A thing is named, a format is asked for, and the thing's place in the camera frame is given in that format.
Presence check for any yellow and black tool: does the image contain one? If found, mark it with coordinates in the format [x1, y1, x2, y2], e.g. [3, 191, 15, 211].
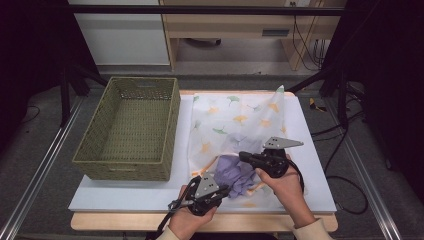
[308, 97, 328, 113]

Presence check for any purple garment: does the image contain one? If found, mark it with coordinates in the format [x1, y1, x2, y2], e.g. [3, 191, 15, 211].
[213, 154, 265, 200]

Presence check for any white leaf-print mesh laundry bag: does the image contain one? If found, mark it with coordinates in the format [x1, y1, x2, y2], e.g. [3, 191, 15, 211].
[187, 84, 292, 210]

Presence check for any black metal stand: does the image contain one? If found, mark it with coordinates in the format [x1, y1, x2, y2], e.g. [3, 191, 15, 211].
[59, 63, 109, 128]
[285, 64, 351, 130]

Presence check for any person's right hand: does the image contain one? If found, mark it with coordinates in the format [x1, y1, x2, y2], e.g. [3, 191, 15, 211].
[254, 154, 316, 230]

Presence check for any white cabinet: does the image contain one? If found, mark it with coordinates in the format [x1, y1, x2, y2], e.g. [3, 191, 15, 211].
[67, 0, 171, 66]

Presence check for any black horizontal bar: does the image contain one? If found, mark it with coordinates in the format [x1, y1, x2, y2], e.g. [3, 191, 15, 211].
[66, 4, 346, 17]

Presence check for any dark chair base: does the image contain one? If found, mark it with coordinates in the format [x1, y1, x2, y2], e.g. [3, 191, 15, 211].
[184, 37, 222, 48]

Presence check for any white wall socket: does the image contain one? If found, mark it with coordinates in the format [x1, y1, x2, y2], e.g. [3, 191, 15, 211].
[284, 0, 312, 8]

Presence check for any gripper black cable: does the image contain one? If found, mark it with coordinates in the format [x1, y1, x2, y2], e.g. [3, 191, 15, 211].
[146, 199, 188, 240]
[288, 124, 370, 215]

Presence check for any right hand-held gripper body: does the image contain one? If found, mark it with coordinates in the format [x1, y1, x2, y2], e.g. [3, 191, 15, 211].
[260, 136, 305, 179]

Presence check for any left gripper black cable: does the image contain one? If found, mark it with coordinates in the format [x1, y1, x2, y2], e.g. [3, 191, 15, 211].
[146, 199, 188, 240]

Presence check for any aluminium rail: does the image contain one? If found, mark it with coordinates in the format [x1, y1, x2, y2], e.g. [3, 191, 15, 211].
[0, 96, 85, 240]
[324, 98, 403, 240]

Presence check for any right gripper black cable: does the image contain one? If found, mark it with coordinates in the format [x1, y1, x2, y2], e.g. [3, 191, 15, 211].
[288, 124, 370, 215]

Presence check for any green woven basket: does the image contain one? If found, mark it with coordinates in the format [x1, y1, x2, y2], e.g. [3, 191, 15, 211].
[72, 76, 182, 182]

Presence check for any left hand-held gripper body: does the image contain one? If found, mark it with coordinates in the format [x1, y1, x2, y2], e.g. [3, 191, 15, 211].
[182, 172, 222, 216]

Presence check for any black hanging cable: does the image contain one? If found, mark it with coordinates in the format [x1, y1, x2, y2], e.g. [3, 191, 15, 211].
[291, 2, 329, 72]

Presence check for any white board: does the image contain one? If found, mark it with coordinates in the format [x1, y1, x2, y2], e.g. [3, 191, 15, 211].
[68, 94, 338, 214]

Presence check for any thin black floor cable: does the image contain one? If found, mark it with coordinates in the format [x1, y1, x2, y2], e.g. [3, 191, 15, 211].
[19, 104, 42, 127]

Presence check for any black curtain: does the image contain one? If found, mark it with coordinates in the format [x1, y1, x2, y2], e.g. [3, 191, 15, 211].
[0, 0, 98, 151]
[319, 0, 424, 196]

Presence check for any person's left hand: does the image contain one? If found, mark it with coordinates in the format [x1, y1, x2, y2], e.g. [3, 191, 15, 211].
[168, 185, 218, 240]

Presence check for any wooden desk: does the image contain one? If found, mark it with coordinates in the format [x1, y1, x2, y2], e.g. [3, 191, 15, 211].
[159, 0, 346, 72]

